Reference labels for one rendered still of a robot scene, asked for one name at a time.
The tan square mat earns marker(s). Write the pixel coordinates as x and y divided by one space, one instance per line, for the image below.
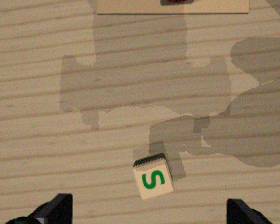
153 7

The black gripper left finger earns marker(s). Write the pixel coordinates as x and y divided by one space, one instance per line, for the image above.
58 211

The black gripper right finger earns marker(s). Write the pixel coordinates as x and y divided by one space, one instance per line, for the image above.
238 212

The cream letter block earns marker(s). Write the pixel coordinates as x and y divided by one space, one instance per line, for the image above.
152 176
175 2

